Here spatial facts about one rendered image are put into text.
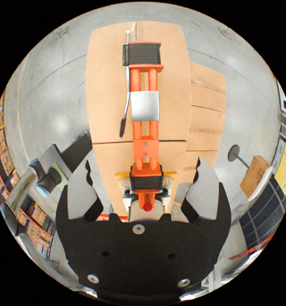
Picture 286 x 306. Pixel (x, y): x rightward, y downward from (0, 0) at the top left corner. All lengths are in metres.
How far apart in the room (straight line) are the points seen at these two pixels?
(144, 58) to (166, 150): 0.35
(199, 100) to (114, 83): 0.68
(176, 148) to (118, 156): 0.24
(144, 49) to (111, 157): 0.41
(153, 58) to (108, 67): 0.21
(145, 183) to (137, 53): 0.35
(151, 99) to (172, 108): 0.17
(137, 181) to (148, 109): 0.21
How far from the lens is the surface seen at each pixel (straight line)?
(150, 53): 0.26
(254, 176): 1.86
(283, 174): 7.32
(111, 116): 0.40
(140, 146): 0.26
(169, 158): 0.46
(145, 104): 0.24
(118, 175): 0.49
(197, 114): 0.90
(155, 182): 0.33
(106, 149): 0.45
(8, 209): 0.70
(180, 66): 0.43
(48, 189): 1.00
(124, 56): 0.26
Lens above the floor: 1.32
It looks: 60 degrees down
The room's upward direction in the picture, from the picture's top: 178 degrees clockwise
